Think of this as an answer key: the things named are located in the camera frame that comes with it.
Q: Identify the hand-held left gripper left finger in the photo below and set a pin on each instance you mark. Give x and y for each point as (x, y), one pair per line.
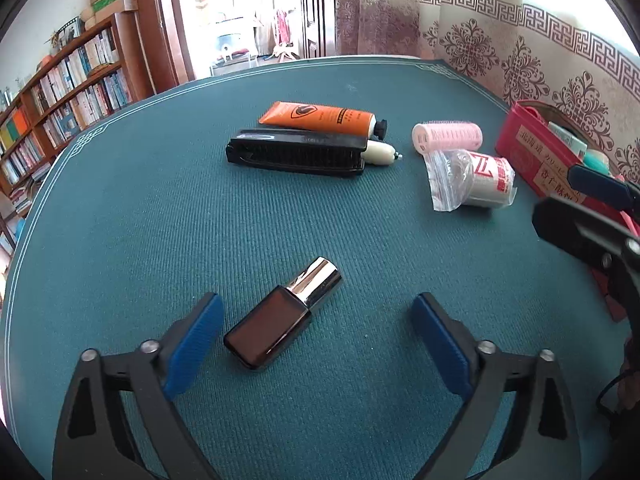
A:
(192, 345)

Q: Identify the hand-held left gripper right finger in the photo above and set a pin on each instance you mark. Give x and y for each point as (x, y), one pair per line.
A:
(442, 345)

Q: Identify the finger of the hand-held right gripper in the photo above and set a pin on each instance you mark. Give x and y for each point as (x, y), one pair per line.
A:
(575, 230)
(600, 187)

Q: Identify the teal floss case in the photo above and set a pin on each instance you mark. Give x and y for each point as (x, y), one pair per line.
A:
(595, 160)

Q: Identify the pink foam hair curler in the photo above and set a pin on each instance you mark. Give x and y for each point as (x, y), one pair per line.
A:
(537, 109)
(630, 222)

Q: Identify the teal cosmetic box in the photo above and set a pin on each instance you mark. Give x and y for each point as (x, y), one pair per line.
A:
(565, 135)

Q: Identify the red tin container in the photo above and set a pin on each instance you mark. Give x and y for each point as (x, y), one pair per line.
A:
(530, 155)

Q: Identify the brown glass bottle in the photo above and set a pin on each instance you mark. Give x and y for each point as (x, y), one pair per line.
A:
(270, 325)

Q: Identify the bagged white bandage roll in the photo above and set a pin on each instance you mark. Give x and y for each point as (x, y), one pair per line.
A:
(485, 180)

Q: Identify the pink hair roller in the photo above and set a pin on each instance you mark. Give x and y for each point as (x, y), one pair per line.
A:
(450, 136)

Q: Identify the small cream tube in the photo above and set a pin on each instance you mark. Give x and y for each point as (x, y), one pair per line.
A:
(377, 152)

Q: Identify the black brush case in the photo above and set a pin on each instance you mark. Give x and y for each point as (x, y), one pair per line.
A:
(290, 152)

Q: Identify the orange tube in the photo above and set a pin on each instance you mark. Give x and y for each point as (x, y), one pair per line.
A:
(315, 116)

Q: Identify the green table mat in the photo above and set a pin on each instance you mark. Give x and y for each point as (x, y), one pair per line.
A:
(150, 210)

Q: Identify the patterned cream curtain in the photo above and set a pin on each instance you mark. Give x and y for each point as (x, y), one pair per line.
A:
(500, 35)

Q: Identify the rows of shelved books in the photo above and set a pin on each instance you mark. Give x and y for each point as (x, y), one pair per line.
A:
(75, 90)

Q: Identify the metal rack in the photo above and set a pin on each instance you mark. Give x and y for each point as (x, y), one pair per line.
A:
(235, 62)

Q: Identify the wooden bookshelf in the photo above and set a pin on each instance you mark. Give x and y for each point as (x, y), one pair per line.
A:
(135, 50)

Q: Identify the grey cooking pot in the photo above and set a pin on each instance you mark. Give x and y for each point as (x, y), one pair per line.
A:
(227, 42)

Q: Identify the orange round ornament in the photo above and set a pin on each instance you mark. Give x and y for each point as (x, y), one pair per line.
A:
(46, 61)

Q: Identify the tan cardboard box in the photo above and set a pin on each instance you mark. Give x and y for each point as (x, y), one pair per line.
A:
(120, 8)

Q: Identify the wooden door frame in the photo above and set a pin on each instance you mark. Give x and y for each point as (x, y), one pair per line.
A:
(160, 25)

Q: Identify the film strip photo frame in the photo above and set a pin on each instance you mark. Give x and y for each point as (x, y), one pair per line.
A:
(67, 31)

